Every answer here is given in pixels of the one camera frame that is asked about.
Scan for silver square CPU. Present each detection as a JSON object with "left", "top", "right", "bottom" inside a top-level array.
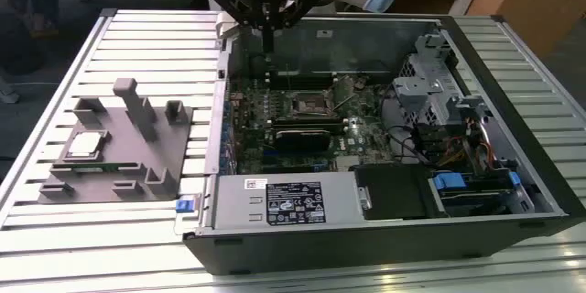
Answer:
[{"left": 67, "top": 132, "right": 107, "bottom": 156}]

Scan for CPU socket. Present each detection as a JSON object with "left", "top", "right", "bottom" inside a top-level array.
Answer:
[{"left": 286, "top": 90, "right": 338, "bottom": 117}]

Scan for black RAM slot row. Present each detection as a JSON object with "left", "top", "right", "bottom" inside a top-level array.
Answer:
[
  {"left": 273, "top": 118, "right": 345, "bottom": 128},
  {"left": 270, "top": 70, "right": 334, "bottom": 90}
]

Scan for black graphics card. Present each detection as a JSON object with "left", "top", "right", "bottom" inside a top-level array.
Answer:
[{"left": 273, "top": 128, "right": 332, "bottom": 152}]

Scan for silver perforated drive cage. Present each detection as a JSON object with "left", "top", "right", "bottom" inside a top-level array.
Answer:
[{"left": 392, "top": 32, "right": 465, "bottom": 126}]

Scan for grey round fan shroud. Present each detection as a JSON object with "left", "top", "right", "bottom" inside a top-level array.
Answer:
[{"left": 378, "top": 95, "right": 416, "bottom": 132}]

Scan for green motherboard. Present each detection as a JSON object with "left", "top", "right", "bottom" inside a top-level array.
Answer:
[{"left": 226, "top": 75, "right": 396, "bottom": 174}]

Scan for black expansion slot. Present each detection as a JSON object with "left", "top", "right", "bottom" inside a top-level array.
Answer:
[{"left": 261, "top": 163, "right": 338, "bottom": 174}]

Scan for silver chipset heatsink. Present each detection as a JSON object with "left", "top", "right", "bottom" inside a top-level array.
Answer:
[{"left": 337, "top": 154, "right": 364, "bottom": 171}]

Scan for grey stand foot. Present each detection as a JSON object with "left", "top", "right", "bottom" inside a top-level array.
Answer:
[{"left": 0, "top": 75, "right": 21, "bottom": 104}]

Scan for grey parts rack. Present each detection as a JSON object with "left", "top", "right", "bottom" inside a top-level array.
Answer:
[{"left": 37, "top": 78, "right": 194, "bottom": 204}]

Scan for silver power supply unit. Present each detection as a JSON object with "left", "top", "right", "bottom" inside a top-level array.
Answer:
[{"left": 197, "top": 172, "right": 370, "bottom": 231}]

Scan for wooden cabinet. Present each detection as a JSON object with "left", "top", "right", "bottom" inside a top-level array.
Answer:
[{"left": 466, "top": 0, "right": 586, "bottom": 59}]

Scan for black plastic drive cover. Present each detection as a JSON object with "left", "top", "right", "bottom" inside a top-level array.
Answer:
[{"left": 353, "top": 164, "right": 448, "bottom": 221}]

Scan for blue disk carrier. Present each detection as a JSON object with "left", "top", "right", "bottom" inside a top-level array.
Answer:
[{"left": 433, "top": 172, "right": 468, "bottom": 191}]

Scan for black open PC case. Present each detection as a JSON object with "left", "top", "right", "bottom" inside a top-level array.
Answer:
[{"left": 182, "top": 10, "right": 586, "bottom": 276}]

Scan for metal disk bay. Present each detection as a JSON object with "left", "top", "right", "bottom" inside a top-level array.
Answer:
[{"left": 425, "top": 161, "right": 537, "bottom": 218}]

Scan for coloured power wires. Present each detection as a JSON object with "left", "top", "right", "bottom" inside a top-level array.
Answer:
[{"left": 434, "top": 117, "right": 501, "bottom": 172}]

